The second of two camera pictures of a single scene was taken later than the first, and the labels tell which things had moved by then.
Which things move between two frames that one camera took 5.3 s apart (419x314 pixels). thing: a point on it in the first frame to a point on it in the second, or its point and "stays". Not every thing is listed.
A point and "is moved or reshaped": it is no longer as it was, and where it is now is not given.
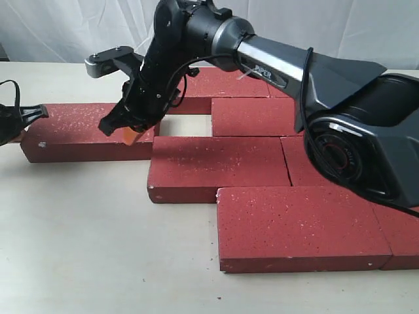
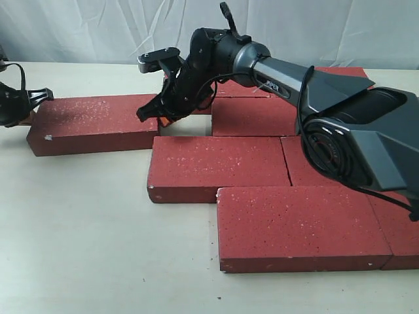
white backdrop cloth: [385, 32] stays
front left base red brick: [298, 228] stays
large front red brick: [190, 169] stays
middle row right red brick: [301, 171] stays
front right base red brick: [401, 230] stays
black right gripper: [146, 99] to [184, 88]
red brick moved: [258, 116] stays
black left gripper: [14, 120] to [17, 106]
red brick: [72, 133] is moved or reshaped
